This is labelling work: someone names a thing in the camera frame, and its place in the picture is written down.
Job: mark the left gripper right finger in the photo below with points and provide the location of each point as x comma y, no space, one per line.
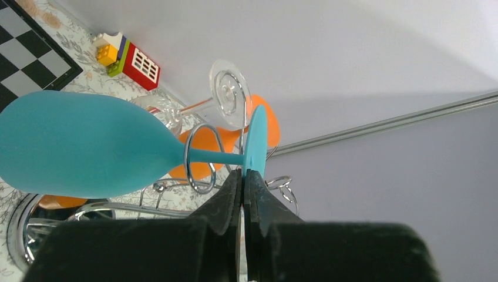
281,246

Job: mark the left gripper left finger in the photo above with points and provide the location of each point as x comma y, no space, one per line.
200,247

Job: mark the blue wine glass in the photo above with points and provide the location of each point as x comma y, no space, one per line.
97,146

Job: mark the orange wine glass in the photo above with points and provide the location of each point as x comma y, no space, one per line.
203,139

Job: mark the back clear wine glass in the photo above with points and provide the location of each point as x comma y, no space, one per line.
230,95

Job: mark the chrome wine glass rack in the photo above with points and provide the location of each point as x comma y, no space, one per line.
30,223

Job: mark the red white block toy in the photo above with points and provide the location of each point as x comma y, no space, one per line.
120,56

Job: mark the floral tablecloth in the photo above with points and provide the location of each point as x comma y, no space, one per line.
75,41

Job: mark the black white checkerboard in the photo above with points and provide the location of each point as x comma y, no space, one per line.
30,59

